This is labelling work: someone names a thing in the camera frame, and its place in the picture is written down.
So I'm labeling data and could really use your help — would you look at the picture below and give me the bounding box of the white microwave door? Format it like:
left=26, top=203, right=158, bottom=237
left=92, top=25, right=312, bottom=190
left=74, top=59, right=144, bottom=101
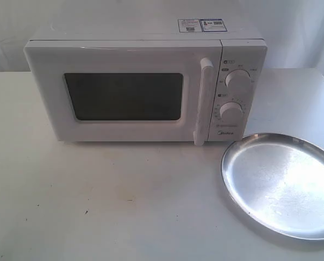
left=24, top=40, right=222, bottom=146

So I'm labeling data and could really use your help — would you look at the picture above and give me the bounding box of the white microwave oven body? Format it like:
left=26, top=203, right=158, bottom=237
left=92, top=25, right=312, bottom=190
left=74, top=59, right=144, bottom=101
left=28, top=15, right=267, bottom=142

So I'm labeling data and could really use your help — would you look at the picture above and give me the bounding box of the lower white control knob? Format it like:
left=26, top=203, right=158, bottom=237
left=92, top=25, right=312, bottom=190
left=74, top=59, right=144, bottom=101
left=219, top=102, right=243, bottom=124

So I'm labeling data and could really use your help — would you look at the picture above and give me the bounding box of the white control knob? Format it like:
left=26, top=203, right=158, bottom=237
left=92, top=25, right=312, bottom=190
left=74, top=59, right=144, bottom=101
left=219, top=102, right=243, bottom=124
left=225, top=69, right=252, bottom=92

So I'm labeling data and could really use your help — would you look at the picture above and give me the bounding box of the upper white control knob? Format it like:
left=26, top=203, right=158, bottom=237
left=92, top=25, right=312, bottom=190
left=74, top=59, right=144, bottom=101
left=225, top=69, right=252, bottom=92

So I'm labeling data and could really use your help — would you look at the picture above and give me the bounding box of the blue white warning sticker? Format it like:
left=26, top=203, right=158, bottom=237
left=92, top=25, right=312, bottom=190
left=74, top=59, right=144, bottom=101
left=178, top=18, right=227, bottom=33

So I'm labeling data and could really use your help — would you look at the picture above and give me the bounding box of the round silver metal tray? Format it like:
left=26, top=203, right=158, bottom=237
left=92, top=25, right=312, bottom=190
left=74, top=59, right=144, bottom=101
left=221, top=133, right=324, bottom=240

